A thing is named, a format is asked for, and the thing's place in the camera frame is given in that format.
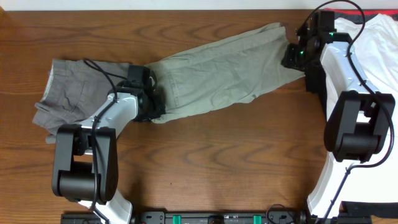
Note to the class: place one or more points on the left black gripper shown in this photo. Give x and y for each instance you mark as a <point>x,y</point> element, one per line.
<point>158,99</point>

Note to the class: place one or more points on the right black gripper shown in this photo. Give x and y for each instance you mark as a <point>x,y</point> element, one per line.
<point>288,58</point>

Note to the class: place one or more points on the olive green shorts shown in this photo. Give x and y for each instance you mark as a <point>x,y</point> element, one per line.
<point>211,77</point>

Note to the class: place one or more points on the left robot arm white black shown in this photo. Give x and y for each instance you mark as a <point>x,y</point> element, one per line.
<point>85,168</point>

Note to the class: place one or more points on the black garment under shirt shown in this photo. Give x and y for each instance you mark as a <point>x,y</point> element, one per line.
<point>315,79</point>

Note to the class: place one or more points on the dark garment with red trim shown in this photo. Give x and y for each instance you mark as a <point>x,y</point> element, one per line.
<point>355,16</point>

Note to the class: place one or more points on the white t-shirt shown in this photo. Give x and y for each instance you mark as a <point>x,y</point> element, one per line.
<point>373,93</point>

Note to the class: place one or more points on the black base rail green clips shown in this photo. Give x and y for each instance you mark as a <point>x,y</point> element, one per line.
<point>273,215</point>

